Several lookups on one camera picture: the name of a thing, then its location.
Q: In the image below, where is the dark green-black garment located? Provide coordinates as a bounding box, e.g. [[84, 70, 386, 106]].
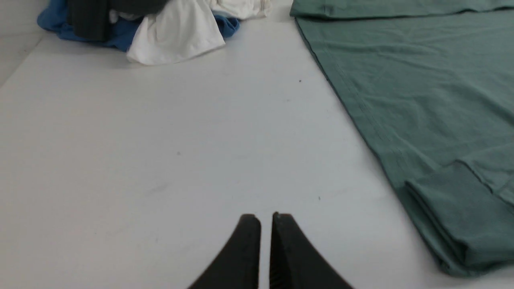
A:
[[66, 0, 168, 42]]

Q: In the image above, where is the green long-sleeved shirt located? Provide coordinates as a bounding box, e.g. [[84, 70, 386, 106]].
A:
[[290, 0, 514, 277]]

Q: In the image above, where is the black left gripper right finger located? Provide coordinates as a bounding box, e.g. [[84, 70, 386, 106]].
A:
[[269, 212, 352, 289]]

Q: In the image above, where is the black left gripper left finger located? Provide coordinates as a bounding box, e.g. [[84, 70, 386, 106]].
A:
[[189, 214, 262, 289]]

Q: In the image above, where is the white garment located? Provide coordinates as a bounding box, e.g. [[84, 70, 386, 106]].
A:
[[108, 0, 271, 65]]

